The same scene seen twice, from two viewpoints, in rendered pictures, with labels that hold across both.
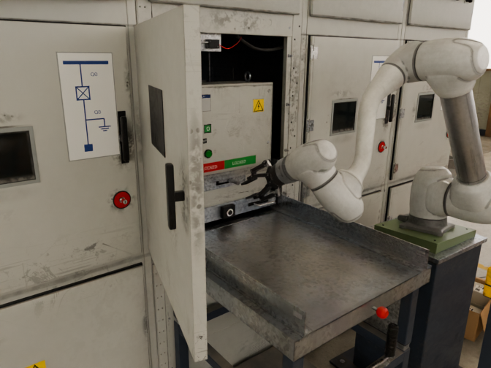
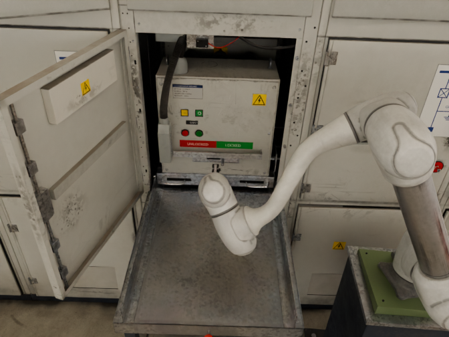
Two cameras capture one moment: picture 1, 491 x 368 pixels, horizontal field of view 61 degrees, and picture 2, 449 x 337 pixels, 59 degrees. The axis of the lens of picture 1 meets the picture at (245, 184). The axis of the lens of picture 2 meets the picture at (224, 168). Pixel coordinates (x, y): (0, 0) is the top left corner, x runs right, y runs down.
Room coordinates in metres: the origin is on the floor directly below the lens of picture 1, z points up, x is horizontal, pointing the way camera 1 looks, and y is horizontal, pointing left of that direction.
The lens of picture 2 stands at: (0.45, -0.84, 2.01)
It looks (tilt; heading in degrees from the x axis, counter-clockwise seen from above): 35 degrees down; 37
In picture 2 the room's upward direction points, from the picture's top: 2 degrees clockwise
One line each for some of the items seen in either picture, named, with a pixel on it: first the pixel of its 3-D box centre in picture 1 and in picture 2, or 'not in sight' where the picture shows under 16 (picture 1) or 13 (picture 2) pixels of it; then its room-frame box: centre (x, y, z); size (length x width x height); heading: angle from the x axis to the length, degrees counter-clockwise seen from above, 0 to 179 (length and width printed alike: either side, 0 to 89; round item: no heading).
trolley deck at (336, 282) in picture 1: (289, 261); (212, 252); (1.30, -0.15, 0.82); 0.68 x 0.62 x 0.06; 38
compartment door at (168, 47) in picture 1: (158, 168); (88, 159); (1.07, 0.23, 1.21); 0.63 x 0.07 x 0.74; 22
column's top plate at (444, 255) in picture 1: (423, 234); (403, 285); (1.71, -0.79, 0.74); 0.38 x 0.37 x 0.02; 125
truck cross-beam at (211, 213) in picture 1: (222, 209); (215, 177); (1.61, 0.09, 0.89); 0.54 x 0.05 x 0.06; 128
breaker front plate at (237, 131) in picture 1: (224, 149); (216, 132); (1.59, 0.08, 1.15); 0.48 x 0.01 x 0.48; 128
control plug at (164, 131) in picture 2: not in sight; (165, 140); (1.41, 0.20, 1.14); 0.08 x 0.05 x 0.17; 38
